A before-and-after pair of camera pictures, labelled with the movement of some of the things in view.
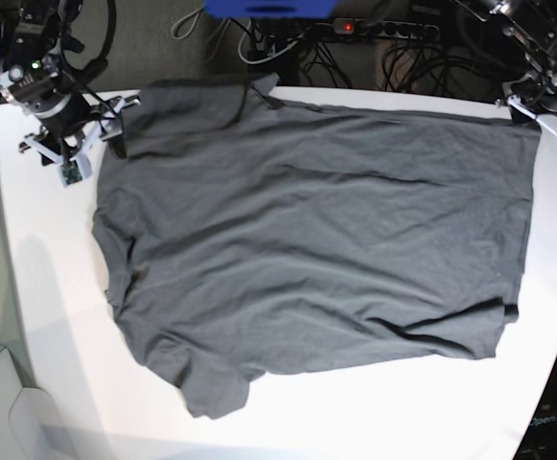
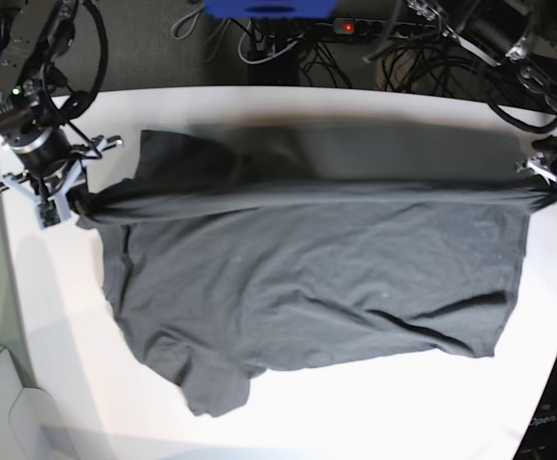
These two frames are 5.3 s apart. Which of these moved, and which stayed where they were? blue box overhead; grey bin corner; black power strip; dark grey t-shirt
Moved: dark grey t-shirt
Stayed: grey bin corner; blue box overhead; black power strip
